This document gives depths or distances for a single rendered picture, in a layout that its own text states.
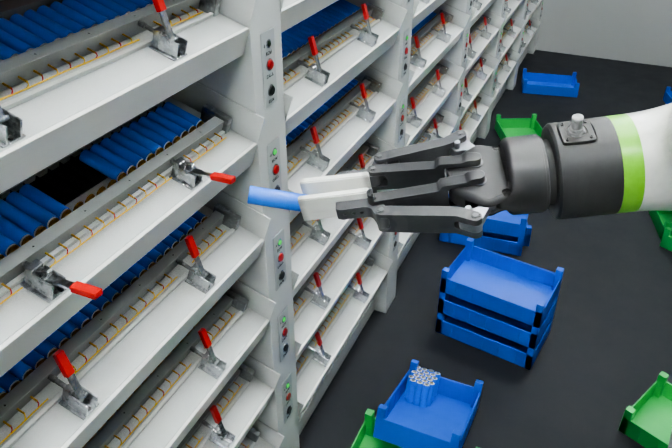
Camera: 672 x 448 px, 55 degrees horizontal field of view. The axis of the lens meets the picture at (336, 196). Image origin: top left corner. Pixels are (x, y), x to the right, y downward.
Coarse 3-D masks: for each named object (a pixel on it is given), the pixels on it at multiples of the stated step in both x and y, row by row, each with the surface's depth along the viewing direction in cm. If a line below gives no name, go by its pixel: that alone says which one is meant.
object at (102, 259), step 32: (192, 96) 105; (224, 128) 103; (256, 128) 103; (64, 160) 88; (192, 160) 96; (224, 160) 98; (96, 192) 85; (160, 192) 89; (192, 192) 91; (128, 224) 83; (160, 224) 85; (96, 256) 77; (128, 256) 81; (0, 320) 67; (32, 320) 68; (64, 320) 74; (0, 352) 65
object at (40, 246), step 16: (208, 128) 99; (176, 144) 94; (192, 144) 96; (160, 160) 90; (128, 176) 86; (144, 176) 87; (160, 176) 90; (112, 192) 83; (128, 192) 85; (80, 208) 79; (96, 208) 80; (64, 224) 76; (80, 224) 78; (32, 240) 73; (48, 240) 74; (64, 240) 76; (80, 240) 77; (16, 256) 71; (32, 256) 72; (64, 256) 75; (0, 272) 69; (16, 272) 70; (0, 304) 67
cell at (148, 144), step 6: (120, 132) 94; (126, 132) 94; (132, 132) 94; (132, 138) 93; (138, 138) 93; (144, 138) 94; (144, 144) 93; (150, 144) 93; (156, 144) 93; (150, 150) 93; (156, 150) 93
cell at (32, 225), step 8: (0, 200) 77; (0, 208) 76; (8, 208) 76; (16, 208) 77; (8, 216) 76; (16, 216) 76; (24, 216) 76; (16, 224) 76; (24, 224) 75; (32, 224) 75; (40, 224) 76; (32, 232) 75
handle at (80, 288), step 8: (48, 272) 69; (48, 280) 70; (56, 280) 70; (64, 280) 70; (72, 288) 68; (80, 288) 68; (88, 288) 68; (96, 288) 68; (88, 296) 68; (96, 296) 68
